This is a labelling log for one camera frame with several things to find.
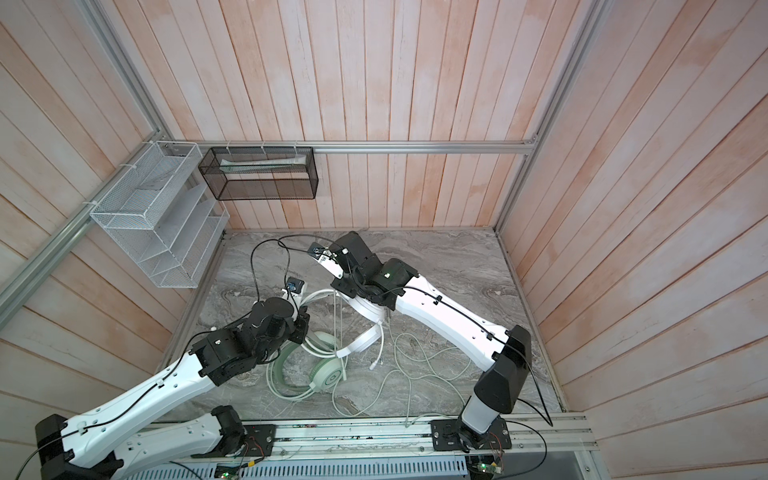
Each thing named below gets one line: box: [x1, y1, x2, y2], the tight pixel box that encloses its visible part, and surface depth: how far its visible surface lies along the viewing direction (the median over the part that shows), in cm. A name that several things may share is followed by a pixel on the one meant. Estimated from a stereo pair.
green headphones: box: [272, 331, 344, 397], surface depth 78 cm
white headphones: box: [299, 289, 386, 358], surface depth 67 cm
